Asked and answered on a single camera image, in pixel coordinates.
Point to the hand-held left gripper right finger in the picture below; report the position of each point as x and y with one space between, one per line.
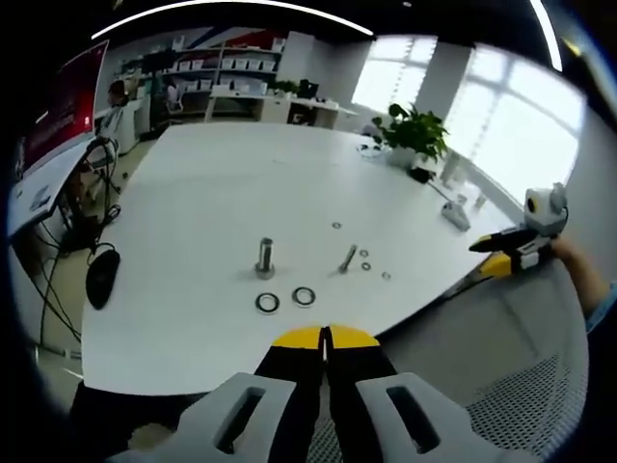
371 386

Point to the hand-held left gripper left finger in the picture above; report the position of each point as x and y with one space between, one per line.
284 386

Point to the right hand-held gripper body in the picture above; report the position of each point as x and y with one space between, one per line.
542 217

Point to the large metal washer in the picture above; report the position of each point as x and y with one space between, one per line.
268 303
303 296

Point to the metal threaded stud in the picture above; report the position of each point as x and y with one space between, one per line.
265 258

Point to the person's right hand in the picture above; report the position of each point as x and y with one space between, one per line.
576 270

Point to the small white desk device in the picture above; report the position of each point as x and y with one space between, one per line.
455 214

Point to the small black box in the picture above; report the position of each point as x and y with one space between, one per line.
420 174

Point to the grey mesh office chair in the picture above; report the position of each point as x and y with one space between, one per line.
520 366

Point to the lying metal bolt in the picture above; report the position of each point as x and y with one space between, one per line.
347 260

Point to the green potted plant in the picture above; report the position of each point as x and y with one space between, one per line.
414 130

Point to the ceiling light strip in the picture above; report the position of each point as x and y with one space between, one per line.
547 29
231 13

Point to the black computer mouse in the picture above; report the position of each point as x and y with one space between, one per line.
102 280

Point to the white low cabinet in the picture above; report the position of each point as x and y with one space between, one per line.
270 106

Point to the white side desk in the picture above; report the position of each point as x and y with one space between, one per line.
48 183

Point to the white storage shelf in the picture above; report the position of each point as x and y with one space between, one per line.
212 62

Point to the red wall screen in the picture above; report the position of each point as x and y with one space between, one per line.
67 106

